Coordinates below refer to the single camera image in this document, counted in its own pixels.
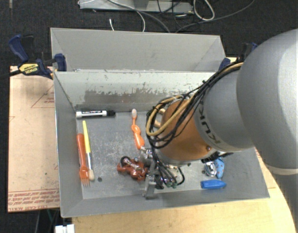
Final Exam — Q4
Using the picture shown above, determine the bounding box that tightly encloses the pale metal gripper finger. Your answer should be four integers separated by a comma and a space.
140, 147, 154, 160
142, 175, 158, 200

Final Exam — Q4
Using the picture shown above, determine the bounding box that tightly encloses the red-brown toy figure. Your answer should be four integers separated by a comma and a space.
116, 156, 150, 182

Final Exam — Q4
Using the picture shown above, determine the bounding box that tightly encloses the orange toothbrush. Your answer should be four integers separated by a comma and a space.
131, 108, 145, 151

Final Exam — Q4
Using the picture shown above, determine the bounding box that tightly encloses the silver and blue small toy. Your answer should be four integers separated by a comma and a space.
203, 161, 217, 178

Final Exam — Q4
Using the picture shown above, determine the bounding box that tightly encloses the blue flat pointed block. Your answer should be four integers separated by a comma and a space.
200, 180, 228, 190

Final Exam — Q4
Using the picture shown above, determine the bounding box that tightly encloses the grey metal bin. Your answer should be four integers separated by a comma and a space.
50, 27, 270, 218

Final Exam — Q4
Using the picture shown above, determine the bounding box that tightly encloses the light blue spotted toy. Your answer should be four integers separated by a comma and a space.
214, 157, 226, 179

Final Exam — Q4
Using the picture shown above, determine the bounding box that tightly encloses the orange plastic fork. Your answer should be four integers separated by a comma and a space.
76, 133, 91, 189

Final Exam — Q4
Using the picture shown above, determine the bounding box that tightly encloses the black and white marker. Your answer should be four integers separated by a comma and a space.
75, 109, 116, 119

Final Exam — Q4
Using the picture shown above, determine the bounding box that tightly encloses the brown cardboard board red print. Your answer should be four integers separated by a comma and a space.
7, 66, 61, 213

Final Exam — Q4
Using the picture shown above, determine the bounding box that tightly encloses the yellow handled paintbrush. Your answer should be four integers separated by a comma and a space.
82, 120, 95, 182

